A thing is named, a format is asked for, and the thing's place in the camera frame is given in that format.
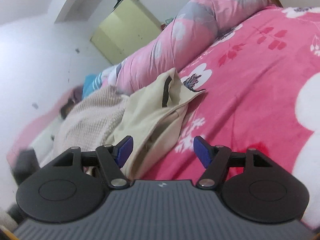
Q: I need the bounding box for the pale yellow wardrobe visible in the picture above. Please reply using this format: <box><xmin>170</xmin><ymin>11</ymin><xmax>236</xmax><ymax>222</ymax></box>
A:
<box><xmin>91</xmin><ymin>0</ymin><xmax>162</xmax><ymax>64</ymax></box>

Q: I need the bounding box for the pink headboard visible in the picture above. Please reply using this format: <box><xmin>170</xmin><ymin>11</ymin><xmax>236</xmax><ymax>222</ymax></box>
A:
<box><xmin>6</xmin><ymin>88</ymin><xmax>73</xmax><ymax>166</ymax></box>

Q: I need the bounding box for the beige zip jacket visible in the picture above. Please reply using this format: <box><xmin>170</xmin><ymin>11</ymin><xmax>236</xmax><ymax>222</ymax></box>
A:
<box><xmin>106</xmin><ymin>68</ymin><xmax>204</xmax><ymax>179</ymax></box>

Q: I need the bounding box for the beige white houndstooth blanket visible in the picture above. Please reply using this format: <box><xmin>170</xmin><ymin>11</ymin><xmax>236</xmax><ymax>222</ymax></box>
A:
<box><xmin>40</xmin><ymin>86</ymin><xmax>130</xmax><ymax>167</ymax></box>

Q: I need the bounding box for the pink floral rolled duvet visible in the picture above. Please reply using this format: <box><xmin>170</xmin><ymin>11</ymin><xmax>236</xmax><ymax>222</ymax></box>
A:
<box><xmin>99</xmin><ymin>0</ymin><xmax>271</xmax><ymax>95</ymax></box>

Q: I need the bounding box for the hot pink floral bedsheet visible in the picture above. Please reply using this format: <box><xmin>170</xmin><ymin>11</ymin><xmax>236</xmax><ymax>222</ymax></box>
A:
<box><xmin>144</xmin><ymin>7</ymin><xmax>319</xmax><ymax>229</ymax></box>

